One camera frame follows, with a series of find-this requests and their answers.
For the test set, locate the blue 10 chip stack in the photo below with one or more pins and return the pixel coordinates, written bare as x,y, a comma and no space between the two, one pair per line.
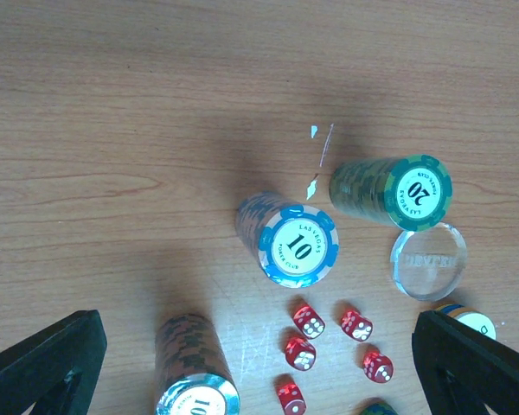
295,245

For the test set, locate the white dealer button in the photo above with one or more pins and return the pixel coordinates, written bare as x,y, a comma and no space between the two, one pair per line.
469,317

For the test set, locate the flat blue chip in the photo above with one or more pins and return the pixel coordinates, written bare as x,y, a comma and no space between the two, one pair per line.
378,407

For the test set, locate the green 20 chip stack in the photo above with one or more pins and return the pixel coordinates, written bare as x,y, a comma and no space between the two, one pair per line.
412,193

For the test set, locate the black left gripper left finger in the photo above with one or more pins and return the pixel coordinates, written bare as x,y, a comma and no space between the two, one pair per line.
56,370

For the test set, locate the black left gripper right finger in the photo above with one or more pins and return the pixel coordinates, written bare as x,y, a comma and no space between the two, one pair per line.
462,371

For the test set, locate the red die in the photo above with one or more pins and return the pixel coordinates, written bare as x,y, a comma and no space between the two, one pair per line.
308,321
300,353
356,326
290,397
376,366

